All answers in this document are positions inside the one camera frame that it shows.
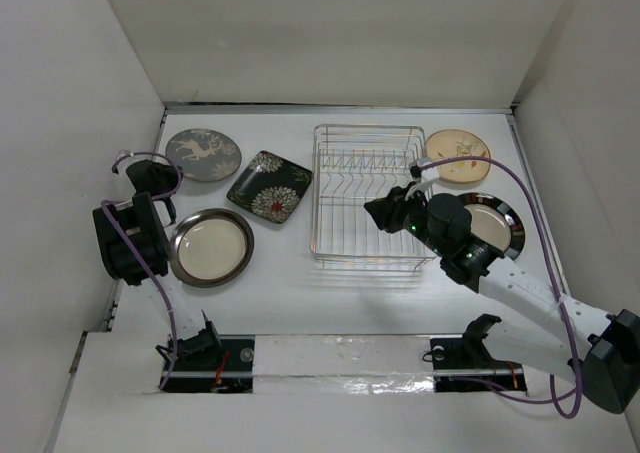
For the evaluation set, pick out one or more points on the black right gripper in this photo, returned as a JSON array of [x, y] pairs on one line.
[[386, 211]]

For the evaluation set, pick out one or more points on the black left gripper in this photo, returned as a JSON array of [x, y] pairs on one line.
[[170, 171]]

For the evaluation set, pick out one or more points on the grey reindeer round plate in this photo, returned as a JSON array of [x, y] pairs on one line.
[[204, 155]]

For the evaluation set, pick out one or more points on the beige leaf pattern plate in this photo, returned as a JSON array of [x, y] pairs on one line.
[[460, 144]]

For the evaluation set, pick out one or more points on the black floral square plate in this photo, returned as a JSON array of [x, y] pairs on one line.
[[270, 187]]

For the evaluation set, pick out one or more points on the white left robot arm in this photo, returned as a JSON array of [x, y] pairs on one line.
[[134, 247]]

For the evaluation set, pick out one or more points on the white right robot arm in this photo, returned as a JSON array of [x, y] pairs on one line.
[[597, 349]]

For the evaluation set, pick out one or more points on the cream plate brown rim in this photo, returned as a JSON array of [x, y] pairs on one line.
[[211, 247]]

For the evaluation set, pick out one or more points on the cream plate black glossy rim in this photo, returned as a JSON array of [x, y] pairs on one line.
[[495, 222]]

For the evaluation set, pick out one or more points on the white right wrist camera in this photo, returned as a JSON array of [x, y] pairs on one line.
[[424, 174]]

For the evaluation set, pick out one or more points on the steel wire dish rack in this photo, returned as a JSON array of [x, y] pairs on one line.
[[354, 164]]

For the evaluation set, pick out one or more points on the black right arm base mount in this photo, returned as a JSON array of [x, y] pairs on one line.
[[462, 364]]

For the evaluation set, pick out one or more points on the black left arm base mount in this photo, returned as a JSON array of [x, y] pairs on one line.
[[209, 363]]

